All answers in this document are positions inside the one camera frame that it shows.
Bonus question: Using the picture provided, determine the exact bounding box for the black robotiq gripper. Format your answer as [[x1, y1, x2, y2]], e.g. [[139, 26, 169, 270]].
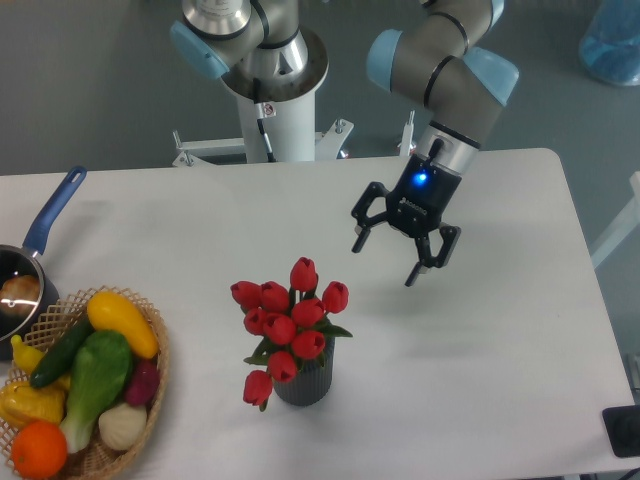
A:
[[351, 155, 461, 287]]

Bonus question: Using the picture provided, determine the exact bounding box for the red tulip bouquet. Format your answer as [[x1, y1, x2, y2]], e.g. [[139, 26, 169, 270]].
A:
[[230, 257, 352, 410]]

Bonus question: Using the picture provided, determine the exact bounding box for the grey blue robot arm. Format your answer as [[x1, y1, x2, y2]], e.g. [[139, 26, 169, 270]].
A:
[[170, 1, 519, 275]]

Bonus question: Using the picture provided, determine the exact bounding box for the dark grey ribbed vase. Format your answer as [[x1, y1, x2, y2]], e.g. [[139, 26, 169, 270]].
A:
[[274, 338, 335, 407]]

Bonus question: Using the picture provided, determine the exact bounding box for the blue plastic bag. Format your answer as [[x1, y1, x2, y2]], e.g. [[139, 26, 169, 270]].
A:
[[578, 0, 639, 87]]

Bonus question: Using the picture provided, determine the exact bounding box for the black device at edge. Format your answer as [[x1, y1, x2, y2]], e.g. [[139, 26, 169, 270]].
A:
[[602, 405, 639, 458]]

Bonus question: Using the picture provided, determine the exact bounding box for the purple red radish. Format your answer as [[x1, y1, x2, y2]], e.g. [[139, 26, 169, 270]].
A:
[[124, 360, 160, 406]]

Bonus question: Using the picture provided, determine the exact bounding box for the yellow squash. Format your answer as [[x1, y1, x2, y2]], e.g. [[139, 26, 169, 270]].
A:
[[86, 291, 159, 360]]

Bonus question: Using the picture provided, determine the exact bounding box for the green lettuce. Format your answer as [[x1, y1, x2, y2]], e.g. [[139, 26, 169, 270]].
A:
[[60, 330, 132, 454]]

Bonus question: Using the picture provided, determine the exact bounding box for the white garlic bulb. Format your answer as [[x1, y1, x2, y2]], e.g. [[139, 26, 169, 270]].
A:
[[98, 402, 147, 451]]

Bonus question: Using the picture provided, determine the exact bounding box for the dark green cucumber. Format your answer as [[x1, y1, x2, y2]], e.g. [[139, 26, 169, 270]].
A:
[[29, 315, 94, 389]]

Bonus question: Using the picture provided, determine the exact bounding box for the woven wicker basket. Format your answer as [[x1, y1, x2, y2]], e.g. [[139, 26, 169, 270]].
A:
[[1, 286, 169, 479]]

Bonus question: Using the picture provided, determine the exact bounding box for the brown bread roll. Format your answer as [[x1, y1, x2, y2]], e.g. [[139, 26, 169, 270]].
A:
[[1, 275, 41, 318]]

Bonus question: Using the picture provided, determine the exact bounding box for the yellow banana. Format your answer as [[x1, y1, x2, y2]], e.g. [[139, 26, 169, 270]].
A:
[[10, 335, 71, 391]]

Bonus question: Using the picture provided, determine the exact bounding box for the yellow bell pepper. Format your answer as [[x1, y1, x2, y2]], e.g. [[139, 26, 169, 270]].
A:
[[1, 381, 66, 430]]

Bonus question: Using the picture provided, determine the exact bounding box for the orange fruit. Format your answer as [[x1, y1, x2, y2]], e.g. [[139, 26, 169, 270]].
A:
[[10, 421, 67, 479]]

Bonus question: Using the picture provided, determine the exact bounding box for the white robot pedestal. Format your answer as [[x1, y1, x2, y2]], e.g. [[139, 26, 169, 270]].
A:
[[172, 92, 355, 167]]

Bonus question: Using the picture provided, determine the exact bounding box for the white metal frame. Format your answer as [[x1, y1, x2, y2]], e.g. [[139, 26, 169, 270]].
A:
[[590, 171, 639, 269]]

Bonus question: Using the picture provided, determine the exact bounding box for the blue handled saucepan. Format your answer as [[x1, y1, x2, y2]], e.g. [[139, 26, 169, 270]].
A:
[[1, 166, 87, 361]]

